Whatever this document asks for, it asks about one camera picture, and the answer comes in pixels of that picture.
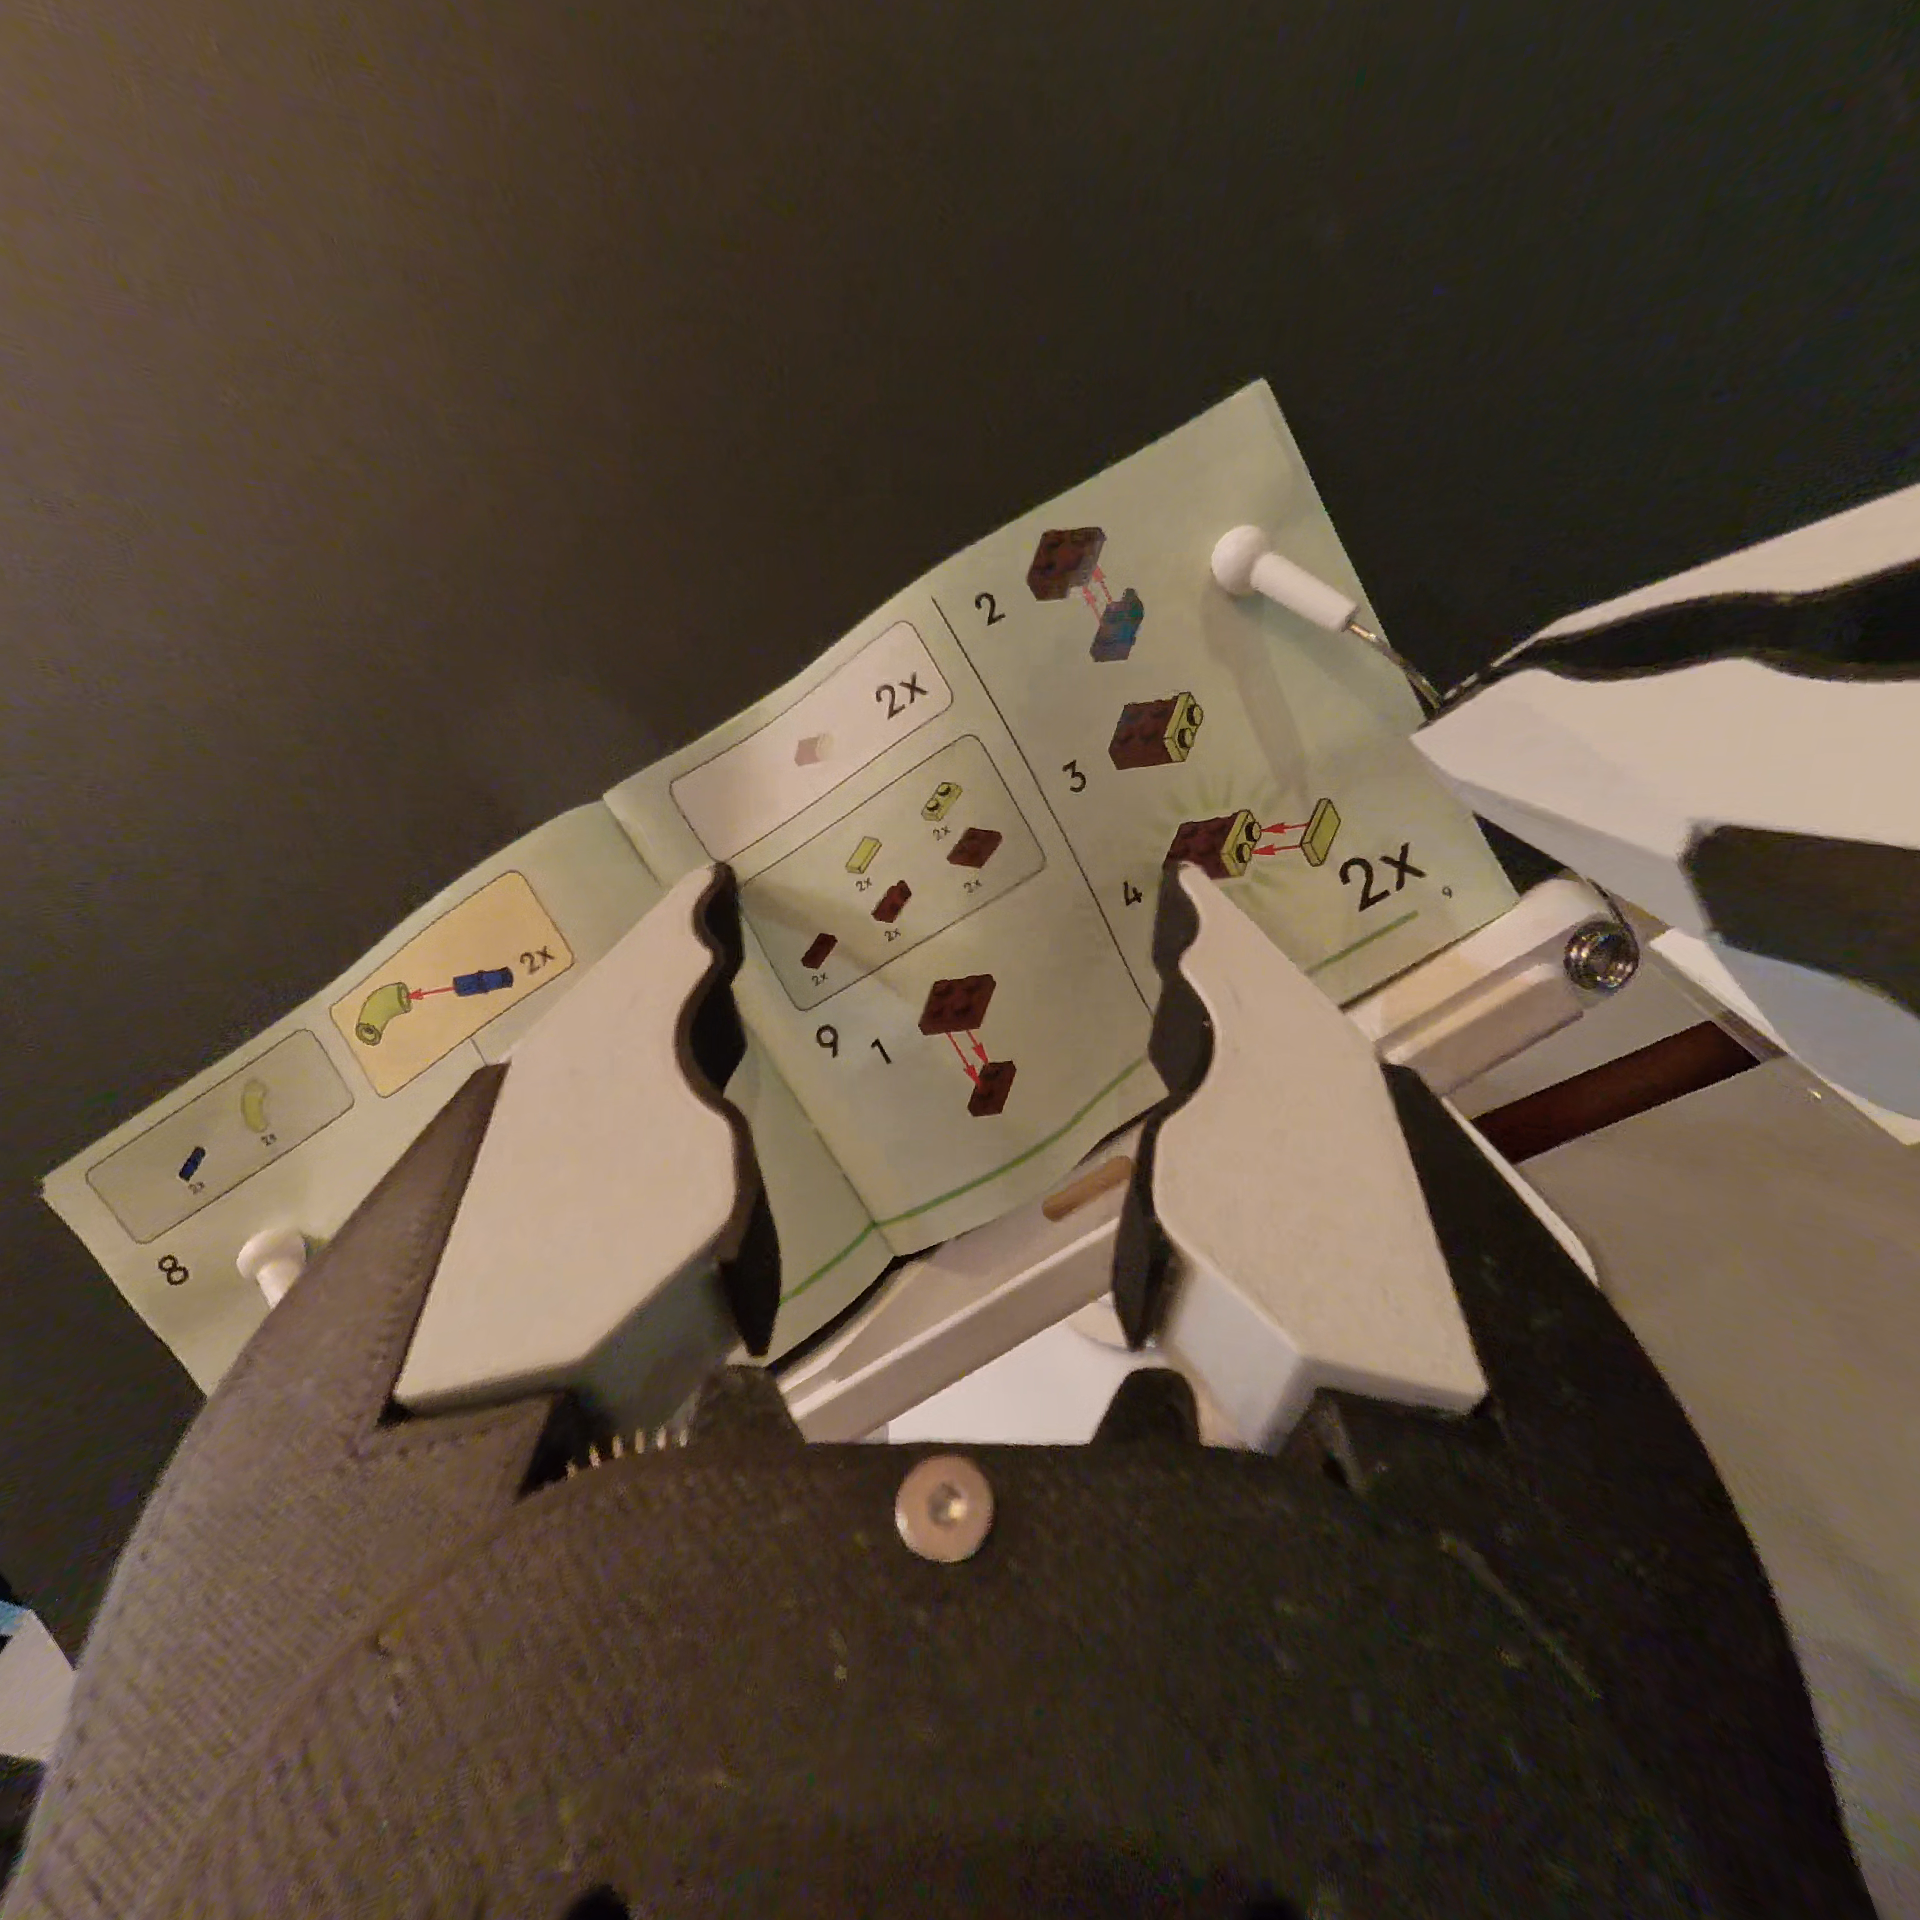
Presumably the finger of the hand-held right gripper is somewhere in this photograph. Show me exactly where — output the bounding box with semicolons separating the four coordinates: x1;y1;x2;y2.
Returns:
1439;481;1920;705
1406;656;1920;1161

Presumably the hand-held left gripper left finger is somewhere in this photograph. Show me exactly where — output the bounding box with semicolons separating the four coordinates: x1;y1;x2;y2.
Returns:
386;858;789;1429

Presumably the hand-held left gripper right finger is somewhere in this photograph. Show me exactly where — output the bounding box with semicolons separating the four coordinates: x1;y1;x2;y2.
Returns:
1105;863;1489;1459

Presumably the green building instruction booklet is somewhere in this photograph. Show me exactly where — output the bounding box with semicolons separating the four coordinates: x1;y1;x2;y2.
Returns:
41;379;1520;1391

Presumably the white book stand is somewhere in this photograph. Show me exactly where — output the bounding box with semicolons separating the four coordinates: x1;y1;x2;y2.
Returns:
772;877;1659;1450

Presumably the black flat panel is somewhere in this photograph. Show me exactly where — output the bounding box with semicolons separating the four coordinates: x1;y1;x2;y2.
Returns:
0;0;1920;1600

